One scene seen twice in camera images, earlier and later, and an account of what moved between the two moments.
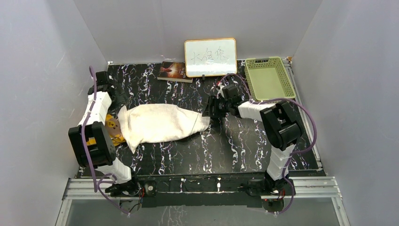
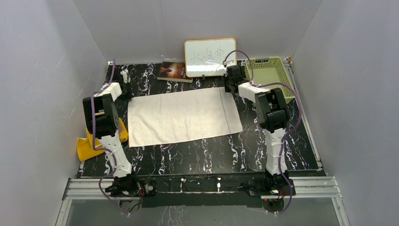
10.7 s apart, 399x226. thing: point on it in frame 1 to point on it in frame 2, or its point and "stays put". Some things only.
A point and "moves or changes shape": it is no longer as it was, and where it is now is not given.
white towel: x=149 y=123 moves or changes shape
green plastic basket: x=267 y=78 stays put
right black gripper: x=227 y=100 to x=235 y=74
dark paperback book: x=173 y=71 stays put
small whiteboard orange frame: x=210 y=57 stays put
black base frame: x=225 y=190 stays put
